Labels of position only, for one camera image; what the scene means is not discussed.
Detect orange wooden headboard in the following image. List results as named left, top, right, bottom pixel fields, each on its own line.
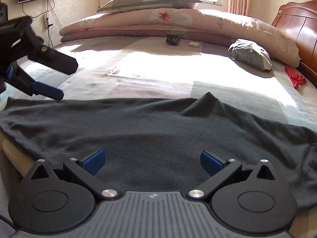
left=272, top=0, right=317, bottom=86

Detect dark grey sweatpants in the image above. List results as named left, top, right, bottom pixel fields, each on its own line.
left=1, top=93, right=316, bottom=209

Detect white power strip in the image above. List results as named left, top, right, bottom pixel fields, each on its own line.
left=44, top=14, right=53, bottom=30

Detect grey floral pillow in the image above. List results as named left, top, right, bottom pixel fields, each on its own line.
left=97, top=0, right=202, bottom=13

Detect grey bundled cloth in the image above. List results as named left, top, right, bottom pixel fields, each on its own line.
left=228, top=39, right=272, bottom=71

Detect pink floral folded quilt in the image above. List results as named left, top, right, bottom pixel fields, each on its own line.
left=59, top=8, right=300, bottom=67

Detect white earbud case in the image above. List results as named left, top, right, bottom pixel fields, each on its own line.
left=189, top=42, right=200, bottom=48

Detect black hair claw clip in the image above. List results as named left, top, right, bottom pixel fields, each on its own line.
left=165, top=34, right=180, bottom=46

